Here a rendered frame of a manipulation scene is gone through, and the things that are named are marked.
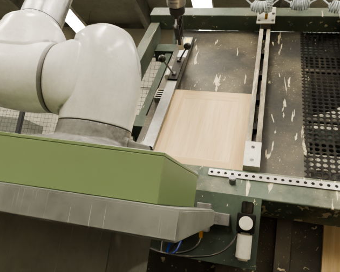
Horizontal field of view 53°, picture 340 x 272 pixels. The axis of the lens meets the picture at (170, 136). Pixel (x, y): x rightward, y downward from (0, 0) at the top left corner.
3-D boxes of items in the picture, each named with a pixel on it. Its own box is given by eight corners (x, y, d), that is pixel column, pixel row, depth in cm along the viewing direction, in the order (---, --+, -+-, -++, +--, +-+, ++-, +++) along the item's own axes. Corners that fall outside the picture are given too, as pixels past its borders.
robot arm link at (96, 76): (121, 123, 63) (141, 14, 67) (31, 111, 66) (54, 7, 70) (140, 138, 79) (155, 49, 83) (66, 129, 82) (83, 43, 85)
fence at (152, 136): (138, 165, 142) (136, 159, 139) (185, 42, 205) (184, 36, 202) (149, 167, 141) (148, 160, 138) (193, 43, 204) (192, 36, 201)
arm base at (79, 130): (135, 155, 60) (141, 124, 61) (25, 141, 65) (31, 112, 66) (161, 167, 77) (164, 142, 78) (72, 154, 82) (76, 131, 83)
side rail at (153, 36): (87, 167, 153) (80, 151, 145) (153, 38, 225) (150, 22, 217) (100, 169, 151) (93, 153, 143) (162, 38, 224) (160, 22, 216)
